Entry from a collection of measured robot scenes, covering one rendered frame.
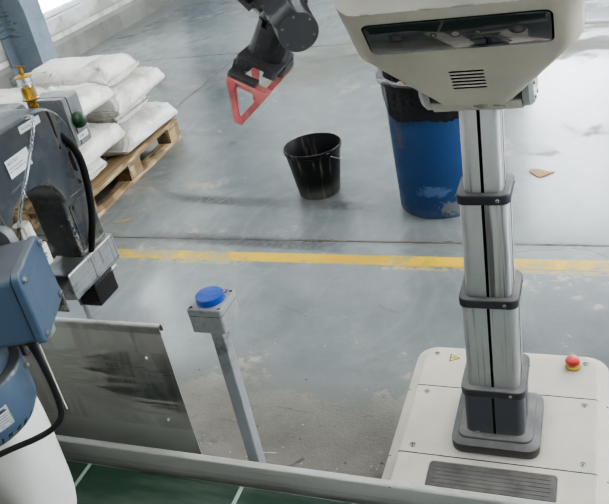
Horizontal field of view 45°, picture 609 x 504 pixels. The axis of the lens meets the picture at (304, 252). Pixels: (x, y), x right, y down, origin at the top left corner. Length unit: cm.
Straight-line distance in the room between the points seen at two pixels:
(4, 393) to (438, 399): 137
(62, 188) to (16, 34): 596
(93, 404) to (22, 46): 551
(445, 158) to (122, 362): 187
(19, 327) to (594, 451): 144
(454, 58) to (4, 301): 82
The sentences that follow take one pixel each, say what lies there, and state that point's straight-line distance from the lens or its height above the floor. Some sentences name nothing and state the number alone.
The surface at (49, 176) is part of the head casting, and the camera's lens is 129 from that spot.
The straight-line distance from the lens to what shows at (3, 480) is 170.
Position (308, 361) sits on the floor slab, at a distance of 268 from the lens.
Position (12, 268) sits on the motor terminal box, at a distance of 86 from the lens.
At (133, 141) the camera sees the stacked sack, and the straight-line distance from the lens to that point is 449.
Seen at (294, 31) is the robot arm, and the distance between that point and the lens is 104.
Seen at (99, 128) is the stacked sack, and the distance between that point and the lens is 433.
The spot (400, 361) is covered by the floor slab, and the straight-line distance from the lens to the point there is 261.
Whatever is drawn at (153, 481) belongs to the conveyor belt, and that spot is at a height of 38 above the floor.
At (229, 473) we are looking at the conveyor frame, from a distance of 182.
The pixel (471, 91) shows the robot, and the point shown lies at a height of 119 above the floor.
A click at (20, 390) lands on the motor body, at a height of 114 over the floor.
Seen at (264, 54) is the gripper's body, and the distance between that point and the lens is 112.
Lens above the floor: 167
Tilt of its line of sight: 30 degrees down
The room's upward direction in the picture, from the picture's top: 12 degrees counter-clockwise
